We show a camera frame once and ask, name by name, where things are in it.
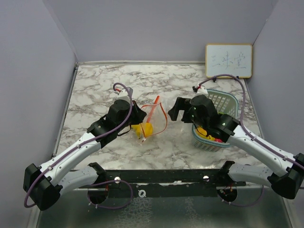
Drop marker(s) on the yellow toy bell pepper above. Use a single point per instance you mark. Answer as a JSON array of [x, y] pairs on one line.
[[147, 129]]

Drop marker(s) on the pale green plastic basket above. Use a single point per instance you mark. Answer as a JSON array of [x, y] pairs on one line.
[[224, 103]]

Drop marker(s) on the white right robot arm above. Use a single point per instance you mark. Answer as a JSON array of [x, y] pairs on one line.
[[283, 171]]

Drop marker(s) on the small framed whiteboard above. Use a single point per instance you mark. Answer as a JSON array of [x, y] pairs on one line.
[[232, 59]]

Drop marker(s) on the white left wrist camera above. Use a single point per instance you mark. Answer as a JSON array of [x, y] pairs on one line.
[[124, 95]]

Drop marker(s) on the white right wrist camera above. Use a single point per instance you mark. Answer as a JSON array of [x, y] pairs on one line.
[[200, 90]]

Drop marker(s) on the yellow toy apple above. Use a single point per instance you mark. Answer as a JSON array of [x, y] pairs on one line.
[[137, 129]]

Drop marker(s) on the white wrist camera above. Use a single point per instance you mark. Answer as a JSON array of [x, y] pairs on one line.
[[200, 90], [124, 95]]

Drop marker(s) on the clear orange-zip bag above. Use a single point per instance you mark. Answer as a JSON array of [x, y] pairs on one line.
[[163, 127]]

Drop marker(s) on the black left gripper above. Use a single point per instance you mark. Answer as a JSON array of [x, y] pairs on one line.
[[139, 114]]

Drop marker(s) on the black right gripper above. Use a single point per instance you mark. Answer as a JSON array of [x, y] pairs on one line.
[[183, 103]]

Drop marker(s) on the red toy fruit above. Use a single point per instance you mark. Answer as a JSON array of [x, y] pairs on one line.
[[218, 140]]

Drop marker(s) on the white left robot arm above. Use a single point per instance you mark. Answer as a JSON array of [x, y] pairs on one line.
[[71, 152]]

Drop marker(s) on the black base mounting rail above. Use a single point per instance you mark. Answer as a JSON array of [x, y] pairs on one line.
[[115, 184]]

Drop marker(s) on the orange-yellow toy bell pepper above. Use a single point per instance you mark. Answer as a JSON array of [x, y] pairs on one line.
[[203, 134]]

